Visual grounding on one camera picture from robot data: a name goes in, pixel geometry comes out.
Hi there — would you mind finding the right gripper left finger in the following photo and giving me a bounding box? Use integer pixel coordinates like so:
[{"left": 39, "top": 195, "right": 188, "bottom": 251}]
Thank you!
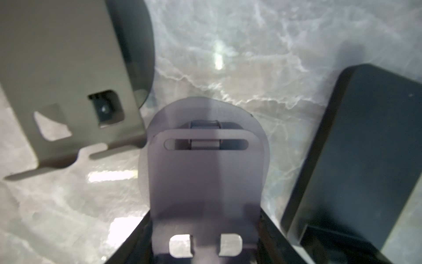
[{"left": 105, "top": 211, "right": 153, "bottom": 264}]

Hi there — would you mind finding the dark grey round phone stand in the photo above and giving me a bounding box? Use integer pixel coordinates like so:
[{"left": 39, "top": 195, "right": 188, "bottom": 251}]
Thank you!
[{"left": 1, "top": 1, "right": 155, "bottom": 181}]

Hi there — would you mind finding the black folding phone stand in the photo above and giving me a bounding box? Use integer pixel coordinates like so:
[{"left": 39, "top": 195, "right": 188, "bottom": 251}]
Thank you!
[{"left": 280, "top": 64, "right": 422, "bottom": 264}]

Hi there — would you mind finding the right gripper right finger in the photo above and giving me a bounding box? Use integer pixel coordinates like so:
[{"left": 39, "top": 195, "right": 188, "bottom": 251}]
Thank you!
[{"left": 257, "top": 209, "right": 307, "bottom": 264}]

